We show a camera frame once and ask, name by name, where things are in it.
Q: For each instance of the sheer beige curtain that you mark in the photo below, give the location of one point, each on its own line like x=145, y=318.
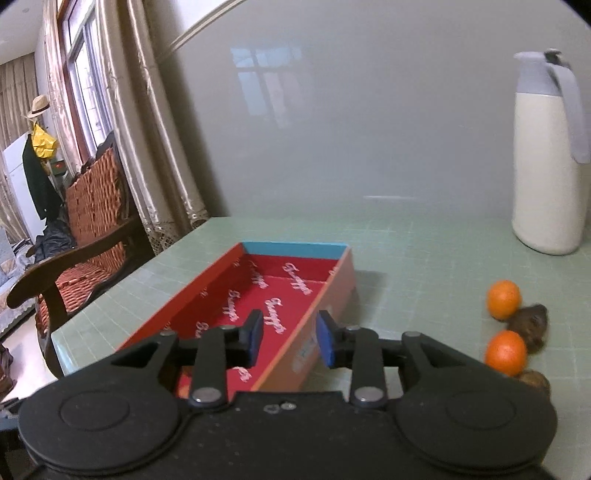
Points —
x=14, y=129

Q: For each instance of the brown walnut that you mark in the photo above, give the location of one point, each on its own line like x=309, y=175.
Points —
x=531, y=325
x=536, y=382

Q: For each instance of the red cardboard box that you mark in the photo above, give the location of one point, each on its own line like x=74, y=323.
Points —
x=286, y=286

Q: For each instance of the dark cloth pile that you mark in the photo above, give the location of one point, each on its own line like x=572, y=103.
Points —
x=55, y=237

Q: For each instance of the cream thermos jug grey lid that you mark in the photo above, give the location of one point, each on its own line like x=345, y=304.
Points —
x=540, y=161

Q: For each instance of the beige satin curtain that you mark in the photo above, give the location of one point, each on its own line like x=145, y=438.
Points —
x=152, y=138

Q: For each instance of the yellow cloth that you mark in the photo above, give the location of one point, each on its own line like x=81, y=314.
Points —
x=42, y=141

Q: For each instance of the wooden armchair woven cushion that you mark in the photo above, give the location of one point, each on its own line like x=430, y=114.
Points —
x=92, y=207

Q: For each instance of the orange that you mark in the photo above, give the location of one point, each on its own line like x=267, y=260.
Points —
x=504, y=300
x=505, y=353

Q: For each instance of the white cabinet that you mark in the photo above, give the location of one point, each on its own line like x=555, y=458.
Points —
x=16, y=194

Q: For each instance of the straw hat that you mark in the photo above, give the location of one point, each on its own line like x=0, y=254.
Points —
x=39, y=107

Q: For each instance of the dark hanging jacket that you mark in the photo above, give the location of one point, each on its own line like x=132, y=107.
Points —
x=37, y=180

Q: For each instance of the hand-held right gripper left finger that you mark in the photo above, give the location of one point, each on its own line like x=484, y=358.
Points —
x=255, y=337

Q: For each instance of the patterned sofa cover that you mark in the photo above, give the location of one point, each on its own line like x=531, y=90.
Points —
x=11, y=277

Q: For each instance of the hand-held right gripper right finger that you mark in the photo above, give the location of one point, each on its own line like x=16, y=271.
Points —
x=325, y=339

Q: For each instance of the green grid table mat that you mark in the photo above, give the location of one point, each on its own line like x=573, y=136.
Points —
x=415, y=277

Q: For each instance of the brown framed window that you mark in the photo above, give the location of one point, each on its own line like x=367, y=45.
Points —
x=85, y=97

